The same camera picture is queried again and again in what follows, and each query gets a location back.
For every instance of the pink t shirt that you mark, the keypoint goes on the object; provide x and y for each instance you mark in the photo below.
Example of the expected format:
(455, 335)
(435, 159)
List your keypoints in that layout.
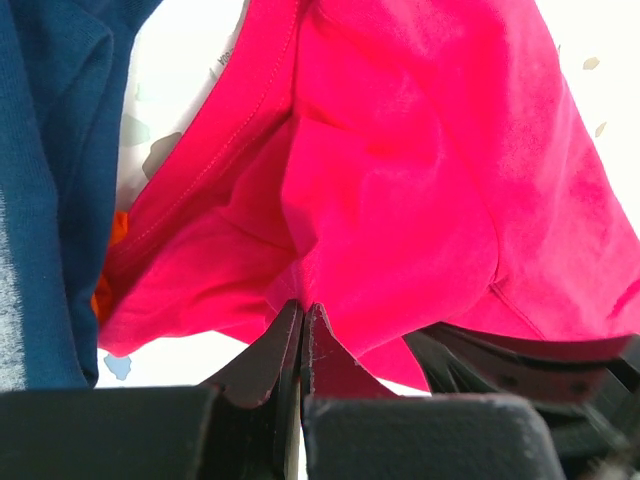
(403, 163)

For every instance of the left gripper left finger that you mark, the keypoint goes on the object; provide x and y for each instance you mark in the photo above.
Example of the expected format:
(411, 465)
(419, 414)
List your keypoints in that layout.
(241, 423)

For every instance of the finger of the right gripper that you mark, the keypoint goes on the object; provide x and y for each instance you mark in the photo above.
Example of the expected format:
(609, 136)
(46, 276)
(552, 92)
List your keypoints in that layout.
(587, 391)

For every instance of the folded blue t shirt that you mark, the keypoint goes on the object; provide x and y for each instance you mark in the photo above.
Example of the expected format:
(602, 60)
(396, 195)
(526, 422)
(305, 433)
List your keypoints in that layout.
(64, 69)

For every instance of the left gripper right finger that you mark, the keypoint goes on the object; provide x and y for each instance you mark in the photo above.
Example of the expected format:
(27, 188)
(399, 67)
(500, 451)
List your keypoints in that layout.
(356, 428)

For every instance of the folded orange t shirt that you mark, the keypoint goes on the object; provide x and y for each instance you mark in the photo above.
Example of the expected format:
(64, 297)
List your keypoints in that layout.
(103, 298)

